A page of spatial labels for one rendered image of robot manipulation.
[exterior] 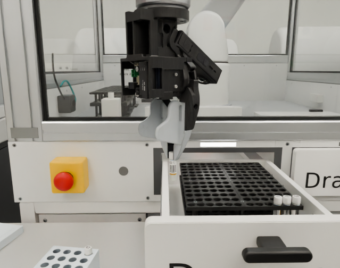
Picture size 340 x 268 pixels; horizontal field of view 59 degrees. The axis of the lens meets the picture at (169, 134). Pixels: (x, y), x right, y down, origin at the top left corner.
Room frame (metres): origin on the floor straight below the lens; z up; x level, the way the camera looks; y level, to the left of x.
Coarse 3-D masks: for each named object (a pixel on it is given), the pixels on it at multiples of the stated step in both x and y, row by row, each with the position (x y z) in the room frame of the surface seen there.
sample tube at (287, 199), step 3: (285, 195) 0.43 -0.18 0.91; (288, 195) 0.43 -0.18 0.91; (285, 198) 0.43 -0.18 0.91; (288, 198) 0.42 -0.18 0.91; (291, 198) 0.43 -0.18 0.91; (285, 201) 0.43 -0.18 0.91; (288, 201) 0.42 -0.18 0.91; (285, 204) 0.43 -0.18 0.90; (288, 204) 0.42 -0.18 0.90; (282, 210) 0.43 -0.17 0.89; (285, 210) 0.43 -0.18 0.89; (288, 210) 0.43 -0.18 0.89; (282, 213) 0.43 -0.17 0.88; (285, 213) 0.43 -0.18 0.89; (288, 213) 0.43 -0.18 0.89
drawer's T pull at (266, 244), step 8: (256, 240) 0.32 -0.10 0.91; (264, 240) 0.31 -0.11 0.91; (272, 240) 0.31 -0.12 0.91; (280, 240) 0.31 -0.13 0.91; (248, 248) 0.29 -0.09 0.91; (256, 248) 0.29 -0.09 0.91; (264, 248) 0.29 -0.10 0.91; (272, 248) 0.29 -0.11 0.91; (280, 248) 0.29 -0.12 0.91; (288, 248) 0.29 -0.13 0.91; (296, 248) 0.29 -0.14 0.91; (304, 248) 0.29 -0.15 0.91; (248, 256) 0.29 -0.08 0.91; (256, 256) 0.29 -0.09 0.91; (264, 256) 0.29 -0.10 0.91; (272, 256) 0.29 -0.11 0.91; (280, 256) 0.29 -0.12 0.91; (288, 256) 0.29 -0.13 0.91; (296, 256) 0.29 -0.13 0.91; (304, 256) 0.29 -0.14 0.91; (312, 256) 0.29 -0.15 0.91
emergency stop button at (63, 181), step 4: (60, 172) 0.59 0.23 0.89; (64, 172) 0.59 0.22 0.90; (56, 176) 0.58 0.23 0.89; (60, 176) 0.58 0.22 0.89; (64, 176) 0.58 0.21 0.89; (68, 176) 0.58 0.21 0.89; (56, 180) 0.58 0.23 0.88; (60, 180) 0.58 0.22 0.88; (64, 180) 0.58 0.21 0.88; (68, 180) 0.58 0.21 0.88; (72, 180) 0.59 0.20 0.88; (56, 184) 0.58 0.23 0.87; (60, 184) 0.58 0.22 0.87; (64, 184) 0.58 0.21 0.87; (68, 184) 0.58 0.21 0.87; (72, 184) 0.59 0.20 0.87; (60, 188) 0.58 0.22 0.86; (64, 188) 0.58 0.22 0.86; (68, 188) 0.58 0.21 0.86
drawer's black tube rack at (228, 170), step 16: (192, 176) 0.56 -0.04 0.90; (208, 176) 0.55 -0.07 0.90; (224, 176) 0.55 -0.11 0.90; (240, 176) 0.55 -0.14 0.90; (256, 176) 0.55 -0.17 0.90; (272, 176) 0.55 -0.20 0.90; (192, 192) 0.47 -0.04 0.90; (208, 192) 0.47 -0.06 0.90; (224, 192) 0.47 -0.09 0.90; (240, 192) 0.47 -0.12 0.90; (256, 192) 0.47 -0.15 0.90; (272, 192) 0.47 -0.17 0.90; (288, 192) 0.47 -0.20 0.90
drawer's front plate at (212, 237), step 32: (160, 224) 0.32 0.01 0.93; (192, 224) 0.32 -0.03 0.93; (224, 224) 0.32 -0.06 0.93; (256, 224) 0.32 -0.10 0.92; (288, 224) 0.32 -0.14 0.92; (320, 224) 0.32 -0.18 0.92; (160, 256) 0.32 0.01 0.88; (192, 256) 0.32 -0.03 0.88; (224, 256) 0.32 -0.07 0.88; (320, 256) 0.32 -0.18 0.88
